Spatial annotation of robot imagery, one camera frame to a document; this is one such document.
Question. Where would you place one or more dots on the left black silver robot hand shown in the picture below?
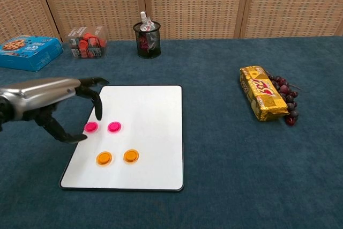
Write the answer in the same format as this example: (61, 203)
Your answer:
(40, 92)

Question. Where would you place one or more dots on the pink disc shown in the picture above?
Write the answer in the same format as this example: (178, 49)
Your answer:
(114, 127)
(90, 127)

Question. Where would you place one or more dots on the orange disc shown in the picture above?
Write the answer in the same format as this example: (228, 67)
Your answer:
(131, 156)
(104, 158)

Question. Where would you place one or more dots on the white magnetic board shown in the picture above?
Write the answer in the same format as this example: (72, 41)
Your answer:
(150, 105)

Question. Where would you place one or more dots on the blue cookie box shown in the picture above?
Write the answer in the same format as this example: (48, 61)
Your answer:
(29, 52)

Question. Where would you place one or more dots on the red and black box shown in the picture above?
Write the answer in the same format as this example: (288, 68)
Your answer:
(88, 44)

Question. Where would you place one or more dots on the black mesh pen holder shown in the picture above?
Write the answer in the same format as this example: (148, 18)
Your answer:
(148, 50)

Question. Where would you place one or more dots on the crumpled clear plastic packet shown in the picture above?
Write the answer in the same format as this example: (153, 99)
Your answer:
(150, 29)

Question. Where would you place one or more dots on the blue felt table mat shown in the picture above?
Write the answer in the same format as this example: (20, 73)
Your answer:
(241, 172)

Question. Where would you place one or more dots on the gold biscuit package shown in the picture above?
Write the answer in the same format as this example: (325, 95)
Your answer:
(264, 92)

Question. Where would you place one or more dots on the dark red grape bunch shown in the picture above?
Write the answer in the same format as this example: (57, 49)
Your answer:
(288, 92)

